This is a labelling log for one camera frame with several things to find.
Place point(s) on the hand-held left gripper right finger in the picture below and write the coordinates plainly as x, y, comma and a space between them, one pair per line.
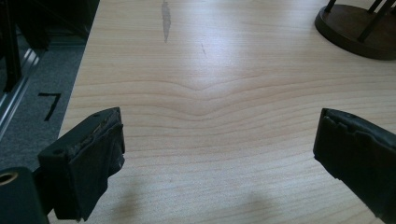
358, 158

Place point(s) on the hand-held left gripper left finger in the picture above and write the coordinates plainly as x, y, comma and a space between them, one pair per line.
77, 161

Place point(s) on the dark wooden cup rack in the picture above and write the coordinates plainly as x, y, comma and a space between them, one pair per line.
342, 26

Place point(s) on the aluminium rail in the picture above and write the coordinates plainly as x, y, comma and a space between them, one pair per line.
12, 99

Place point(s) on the black metal frame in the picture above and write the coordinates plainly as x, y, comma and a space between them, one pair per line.
11, 62

